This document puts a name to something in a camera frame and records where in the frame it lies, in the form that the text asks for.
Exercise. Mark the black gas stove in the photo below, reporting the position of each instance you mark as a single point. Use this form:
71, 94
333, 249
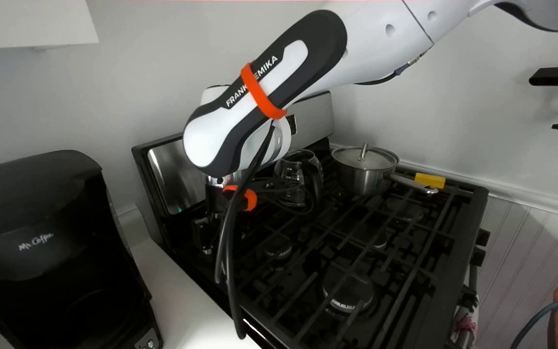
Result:
385, 272

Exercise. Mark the stainless steel pot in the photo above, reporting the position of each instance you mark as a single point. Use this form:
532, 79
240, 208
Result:
368, 170

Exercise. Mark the black coffee maker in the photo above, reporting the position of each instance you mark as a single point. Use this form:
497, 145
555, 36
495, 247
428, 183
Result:
67, 278

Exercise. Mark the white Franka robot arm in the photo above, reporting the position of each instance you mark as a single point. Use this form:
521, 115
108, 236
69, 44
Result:
342, 44

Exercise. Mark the yellow sponge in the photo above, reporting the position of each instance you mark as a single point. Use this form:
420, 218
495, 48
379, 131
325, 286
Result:
433, 181

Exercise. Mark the hanging dish towel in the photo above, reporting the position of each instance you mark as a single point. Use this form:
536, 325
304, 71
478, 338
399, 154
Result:
464, 329

